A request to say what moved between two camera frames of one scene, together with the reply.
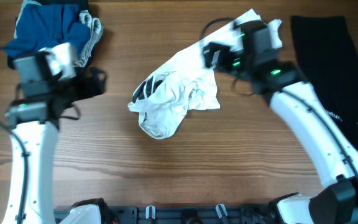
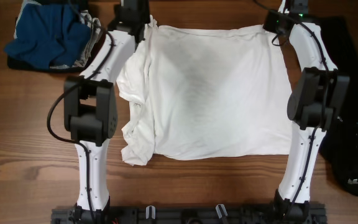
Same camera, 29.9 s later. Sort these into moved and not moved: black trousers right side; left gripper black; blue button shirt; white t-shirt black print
Moved: left gripper black; white t-shirt black print
Not moved: blue button shirt; black trousers right side
